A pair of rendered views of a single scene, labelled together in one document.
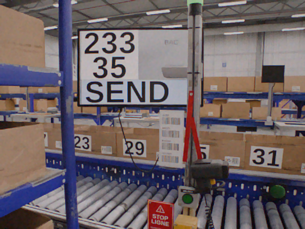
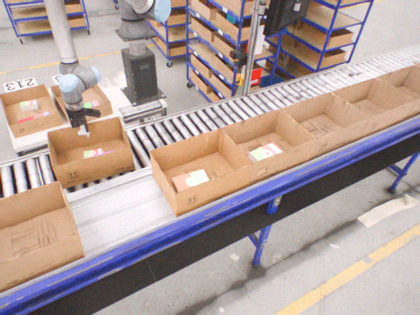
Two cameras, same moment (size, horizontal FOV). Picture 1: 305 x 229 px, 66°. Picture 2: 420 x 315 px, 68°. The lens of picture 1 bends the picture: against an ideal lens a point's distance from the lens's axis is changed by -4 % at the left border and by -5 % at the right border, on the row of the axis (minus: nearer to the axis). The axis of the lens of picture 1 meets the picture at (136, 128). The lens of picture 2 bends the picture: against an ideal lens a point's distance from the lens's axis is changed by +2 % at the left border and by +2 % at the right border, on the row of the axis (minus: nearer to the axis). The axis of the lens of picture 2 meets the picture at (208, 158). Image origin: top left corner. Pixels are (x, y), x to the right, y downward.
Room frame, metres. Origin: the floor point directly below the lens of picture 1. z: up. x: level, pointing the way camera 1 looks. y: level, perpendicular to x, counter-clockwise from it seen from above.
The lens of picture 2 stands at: (1.82, -2.00, 2.04)
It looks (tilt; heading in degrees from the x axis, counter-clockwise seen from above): 44 degrees down; 126
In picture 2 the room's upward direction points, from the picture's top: 3 degrees clockwise
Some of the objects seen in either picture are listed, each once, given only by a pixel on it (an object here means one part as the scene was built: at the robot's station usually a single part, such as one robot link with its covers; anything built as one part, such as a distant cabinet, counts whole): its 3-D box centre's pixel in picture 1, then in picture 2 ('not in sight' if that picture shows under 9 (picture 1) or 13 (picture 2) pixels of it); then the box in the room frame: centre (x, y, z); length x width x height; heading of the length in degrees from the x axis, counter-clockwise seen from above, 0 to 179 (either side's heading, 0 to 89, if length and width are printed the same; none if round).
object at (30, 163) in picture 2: not in sight; (37, 190); (0.49, -1.69, 0.72); 0.52 x 0.05 x 0.05; 158
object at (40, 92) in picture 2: not in sight; (30, 109); (-0.09, -1.37, 0.80); 0.38 x 0.28 x 0.10; 161
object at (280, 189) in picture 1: (277, 191); not in sight; (1.15, -0.73, 0.81); 0.07 x 0.01 x 0.07; 68
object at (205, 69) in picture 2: not in sight; (211, 62); (-0.09, 0.59, 0.39); 0.40 x 0.30 x 0.10; 158
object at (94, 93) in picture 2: not in sight; (81, 100); (0.06, -1.09, 0.80); 0.38 x 0.28 x 0.10; 163
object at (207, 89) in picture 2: not in sight; (210, 79); (-0.09, 0.58, 0.19); 0.40 x 0.30 x 0.10; 156
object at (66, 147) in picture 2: not in sight; (91, 150); (0.56, -1.38, 0.83); 0.39 x 0.29 x 0.17; 63
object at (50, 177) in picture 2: not in sight; (50, 186); (0.51, -1.63, 0.72); 0.52 x 0.05 x 0.05; 158
